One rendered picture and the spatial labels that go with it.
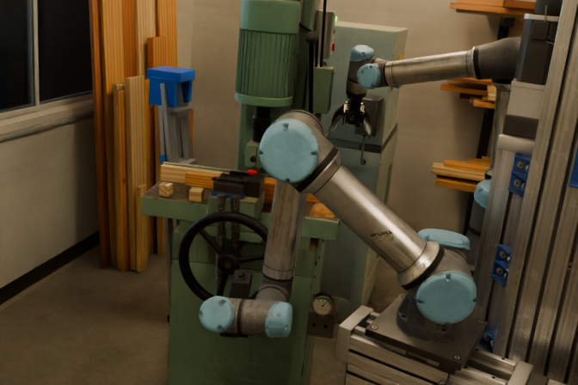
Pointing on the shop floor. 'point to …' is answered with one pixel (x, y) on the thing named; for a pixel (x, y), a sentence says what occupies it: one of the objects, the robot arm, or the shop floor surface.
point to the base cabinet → (181, 292)
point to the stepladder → (177, 106)
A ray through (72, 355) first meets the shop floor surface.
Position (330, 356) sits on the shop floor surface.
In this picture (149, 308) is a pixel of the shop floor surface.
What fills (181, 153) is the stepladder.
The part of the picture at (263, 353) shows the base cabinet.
